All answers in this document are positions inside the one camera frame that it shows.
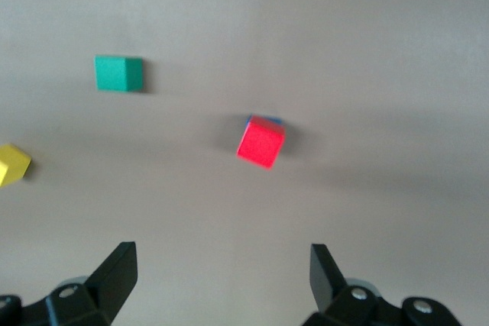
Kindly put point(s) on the red wooden block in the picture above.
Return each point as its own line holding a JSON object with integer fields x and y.
{"x": 260, "y": 145}

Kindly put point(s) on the green wooden block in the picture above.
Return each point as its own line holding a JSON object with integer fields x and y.
{"x": 116, "y": 73}

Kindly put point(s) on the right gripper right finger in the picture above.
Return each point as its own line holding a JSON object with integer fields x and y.
{"x": 344, "y": 303}

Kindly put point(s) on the yellow wooden block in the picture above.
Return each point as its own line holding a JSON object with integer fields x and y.
{"x": 13, "y": 165}

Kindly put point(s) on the blue wooden block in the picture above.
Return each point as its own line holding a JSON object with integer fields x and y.
{"x": 269, "y": 118}

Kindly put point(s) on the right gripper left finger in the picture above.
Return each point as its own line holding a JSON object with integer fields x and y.
{"x": 95, "y": 299}

